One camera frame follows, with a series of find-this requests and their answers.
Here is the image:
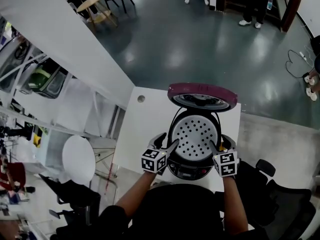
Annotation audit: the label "white steamer tray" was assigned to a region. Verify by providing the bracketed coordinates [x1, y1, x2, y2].
[171, 115, 219, 160]

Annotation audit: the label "person's right forearm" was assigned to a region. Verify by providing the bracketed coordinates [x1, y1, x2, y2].
[221, 175, 249, 236]

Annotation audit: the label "white round table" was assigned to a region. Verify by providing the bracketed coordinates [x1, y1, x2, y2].
[61, 135, 118, 185]

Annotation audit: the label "person's black shirt torso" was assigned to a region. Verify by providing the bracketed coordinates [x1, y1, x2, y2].
[97, 183, 270, 240]

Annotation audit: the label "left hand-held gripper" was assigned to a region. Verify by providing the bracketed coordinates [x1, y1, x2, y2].
[141, 132, 180, 176]

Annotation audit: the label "round wooden table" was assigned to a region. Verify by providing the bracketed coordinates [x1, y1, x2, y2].
[76, 0, 118, 34]

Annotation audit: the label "white square pillar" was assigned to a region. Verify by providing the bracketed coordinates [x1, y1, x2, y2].
[0, 0, 136, 110]

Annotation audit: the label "brown wooden newel post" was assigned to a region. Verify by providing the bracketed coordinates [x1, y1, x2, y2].
[280, 0, 306, 33]

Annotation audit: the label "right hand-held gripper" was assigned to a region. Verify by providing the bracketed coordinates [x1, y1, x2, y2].
[209, 133, 240, 178]

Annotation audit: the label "white metal shelving rack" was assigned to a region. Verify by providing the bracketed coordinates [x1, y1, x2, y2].
[0, 16, 121, 165]

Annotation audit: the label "maroon rice cooker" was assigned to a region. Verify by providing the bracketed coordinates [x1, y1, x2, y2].
[166, 82, 238, 181]

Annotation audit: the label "green black appliance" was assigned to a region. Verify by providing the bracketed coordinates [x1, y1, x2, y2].
[27, 66, 68, 100]

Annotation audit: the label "black mesh office chair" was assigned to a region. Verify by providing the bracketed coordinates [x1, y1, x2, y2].
[214, 158, 317, 240]

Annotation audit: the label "person's left forearm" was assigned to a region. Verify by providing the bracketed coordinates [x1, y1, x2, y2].
[114, 170, 157, 219]

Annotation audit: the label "black floor cable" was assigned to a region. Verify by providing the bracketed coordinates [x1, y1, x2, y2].
[285, 49, 315, 79]

